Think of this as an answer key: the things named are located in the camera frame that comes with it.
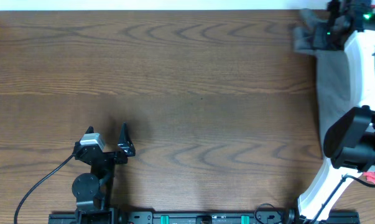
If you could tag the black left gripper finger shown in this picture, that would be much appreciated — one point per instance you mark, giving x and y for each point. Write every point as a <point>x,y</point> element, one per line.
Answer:
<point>125,143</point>
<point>90,130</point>

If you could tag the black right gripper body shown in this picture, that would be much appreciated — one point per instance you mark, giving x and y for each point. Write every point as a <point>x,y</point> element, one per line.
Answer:
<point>323,38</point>

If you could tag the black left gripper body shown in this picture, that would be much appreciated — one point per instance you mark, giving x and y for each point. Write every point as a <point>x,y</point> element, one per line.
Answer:
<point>113,158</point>

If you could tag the grey shorts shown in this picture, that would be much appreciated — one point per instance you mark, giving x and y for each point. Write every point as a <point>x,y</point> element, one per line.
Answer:
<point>332,75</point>

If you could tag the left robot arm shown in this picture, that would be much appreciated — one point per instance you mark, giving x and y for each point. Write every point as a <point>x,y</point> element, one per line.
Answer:
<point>93,190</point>

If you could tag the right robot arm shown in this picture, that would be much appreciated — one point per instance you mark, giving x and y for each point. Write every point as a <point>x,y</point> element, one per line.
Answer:
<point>344,47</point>

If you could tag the red garment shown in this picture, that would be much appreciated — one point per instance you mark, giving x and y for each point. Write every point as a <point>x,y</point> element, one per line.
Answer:
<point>372,178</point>

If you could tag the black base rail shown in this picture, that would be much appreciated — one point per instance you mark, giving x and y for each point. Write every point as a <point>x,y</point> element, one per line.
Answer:
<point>265,216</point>

